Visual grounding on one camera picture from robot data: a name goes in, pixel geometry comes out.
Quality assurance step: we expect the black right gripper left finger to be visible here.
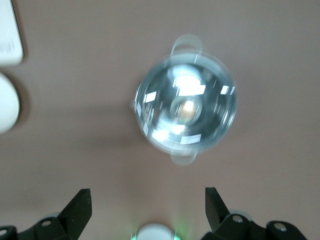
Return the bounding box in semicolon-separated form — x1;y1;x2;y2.
16;188;93;240

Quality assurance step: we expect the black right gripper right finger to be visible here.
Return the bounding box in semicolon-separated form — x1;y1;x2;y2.
199;186;268;240

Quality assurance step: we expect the white round plate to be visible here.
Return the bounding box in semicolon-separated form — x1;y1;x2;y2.
0;72;21;135

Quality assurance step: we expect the cream rabbit print tray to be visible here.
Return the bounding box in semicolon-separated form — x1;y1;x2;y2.
0;0;25;66

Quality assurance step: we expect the glass pot lid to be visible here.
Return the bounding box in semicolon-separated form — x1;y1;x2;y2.
133;53;238;155

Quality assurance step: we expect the steel cooking pot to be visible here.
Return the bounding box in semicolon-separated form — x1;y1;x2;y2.
129;33;238;167

